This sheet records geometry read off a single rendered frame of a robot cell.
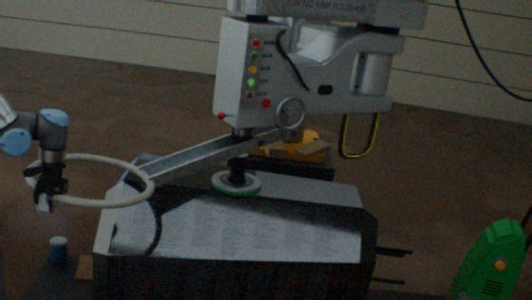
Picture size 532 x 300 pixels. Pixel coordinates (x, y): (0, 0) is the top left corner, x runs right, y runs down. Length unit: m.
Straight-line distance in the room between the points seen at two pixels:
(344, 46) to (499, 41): 6.40
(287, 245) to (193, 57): 6.47
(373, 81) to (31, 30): 7.44
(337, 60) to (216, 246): 0.94
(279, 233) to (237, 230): 0.17
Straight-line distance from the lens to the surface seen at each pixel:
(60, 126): 1.87
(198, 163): 2.24
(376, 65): 2.60
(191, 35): 8.54
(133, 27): 8.77
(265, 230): 2.33
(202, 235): 2.31
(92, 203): 1.94
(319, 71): 2.37
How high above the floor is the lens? 1.79
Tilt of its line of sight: 22 degrees down
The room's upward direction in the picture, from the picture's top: 7 degrees clockwise
